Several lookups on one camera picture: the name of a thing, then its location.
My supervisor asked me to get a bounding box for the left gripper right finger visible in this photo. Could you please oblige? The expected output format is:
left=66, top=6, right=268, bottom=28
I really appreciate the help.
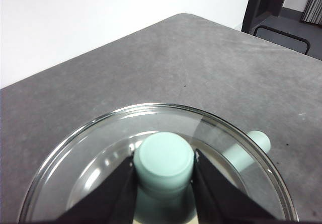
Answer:
left=193, top=147, right=285, bottom=224

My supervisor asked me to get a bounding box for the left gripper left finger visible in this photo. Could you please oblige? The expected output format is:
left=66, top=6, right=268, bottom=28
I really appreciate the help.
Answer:
left=54, top=155, right=138, bottom=224

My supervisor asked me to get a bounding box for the glass pot lid green knob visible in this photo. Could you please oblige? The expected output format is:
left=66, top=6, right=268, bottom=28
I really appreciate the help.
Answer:
left=19, top=102, right=300, bottom=224

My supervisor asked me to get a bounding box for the black stand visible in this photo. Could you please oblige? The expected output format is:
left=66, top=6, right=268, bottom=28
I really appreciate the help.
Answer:
left=241, top=0, right=287, bottom=35

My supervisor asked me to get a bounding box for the grey pleated curtain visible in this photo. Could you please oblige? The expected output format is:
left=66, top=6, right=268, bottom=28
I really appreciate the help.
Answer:
left=300, top=0, right=322, bottom=26

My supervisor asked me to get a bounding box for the mint green handled pot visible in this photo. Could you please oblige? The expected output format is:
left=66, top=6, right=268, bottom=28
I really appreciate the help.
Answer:
left=62, top=130, right=272, bottom=224

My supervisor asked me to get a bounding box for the black metal tube frame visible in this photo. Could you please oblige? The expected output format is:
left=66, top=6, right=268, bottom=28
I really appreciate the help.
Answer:
left=253, top=25, right=310, bottom=56

